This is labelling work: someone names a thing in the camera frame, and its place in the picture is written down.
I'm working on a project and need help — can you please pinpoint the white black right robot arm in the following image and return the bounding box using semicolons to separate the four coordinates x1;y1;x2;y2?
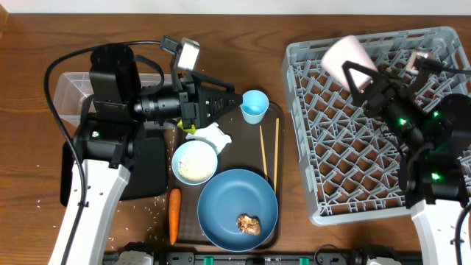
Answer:
342;59;470;264

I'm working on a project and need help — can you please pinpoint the orange carrot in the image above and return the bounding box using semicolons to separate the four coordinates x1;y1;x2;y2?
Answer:
169;188;182;244

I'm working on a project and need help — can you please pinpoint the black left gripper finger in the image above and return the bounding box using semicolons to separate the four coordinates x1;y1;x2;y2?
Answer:
191;71;235;92
198;90;242;127

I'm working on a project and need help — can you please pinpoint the pink plastic cup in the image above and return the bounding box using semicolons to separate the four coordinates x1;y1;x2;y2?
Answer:
321;35;378;91

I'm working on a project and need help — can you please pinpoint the grey plastic dishwasher rack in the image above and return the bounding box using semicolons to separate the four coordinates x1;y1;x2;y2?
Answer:
281;26;470;226

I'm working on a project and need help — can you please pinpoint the brown food scrap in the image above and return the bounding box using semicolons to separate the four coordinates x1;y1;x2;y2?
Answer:
236;214;261;236

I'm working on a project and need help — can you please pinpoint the dark blue plate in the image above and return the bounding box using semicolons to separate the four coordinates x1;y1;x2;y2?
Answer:
197;169;279;252

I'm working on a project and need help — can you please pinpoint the black flat tray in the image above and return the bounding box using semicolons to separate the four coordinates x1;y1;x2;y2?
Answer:
60;130;167;207

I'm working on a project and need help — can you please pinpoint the light blue rice bowl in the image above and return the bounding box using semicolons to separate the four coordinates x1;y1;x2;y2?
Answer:
171;140;218;186

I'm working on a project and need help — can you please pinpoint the clear plastic bin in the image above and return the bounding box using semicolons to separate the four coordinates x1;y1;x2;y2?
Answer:
53;71;174;128

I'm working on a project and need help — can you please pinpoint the yellow green snack wrapper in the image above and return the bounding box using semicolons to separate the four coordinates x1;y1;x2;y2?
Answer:
177;121;197;135

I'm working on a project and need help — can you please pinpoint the white napkin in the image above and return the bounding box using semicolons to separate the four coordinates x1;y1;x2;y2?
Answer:
185;122;232;154

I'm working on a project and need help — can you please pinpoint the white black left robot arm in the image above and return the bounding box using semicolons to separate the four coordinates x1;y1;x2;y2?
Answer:
50;38;242;264

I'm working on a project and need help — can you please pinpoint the left wooden chopstick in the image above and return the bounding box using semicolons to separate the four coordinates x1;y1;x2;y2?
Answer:
259;125;268;182

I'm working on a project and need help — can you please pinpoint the black rail with green knobs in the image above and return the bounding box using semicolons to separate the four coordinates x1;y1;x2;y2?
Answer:
102;243;422;265

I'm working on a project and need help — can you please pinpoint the light blue plastic cup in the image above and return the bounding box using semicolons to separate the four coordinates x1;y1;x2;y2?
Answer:
241;90;269;124

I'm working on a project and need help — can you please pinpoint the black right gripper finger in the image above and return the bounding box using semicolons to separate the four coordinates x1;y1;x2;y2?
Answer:
408;66;431;96
342;61;383;107

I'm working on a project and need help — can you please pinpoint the brown checkered serving tray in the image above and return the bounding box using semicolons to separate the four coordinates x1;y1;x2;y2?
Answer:
173;103;284;250

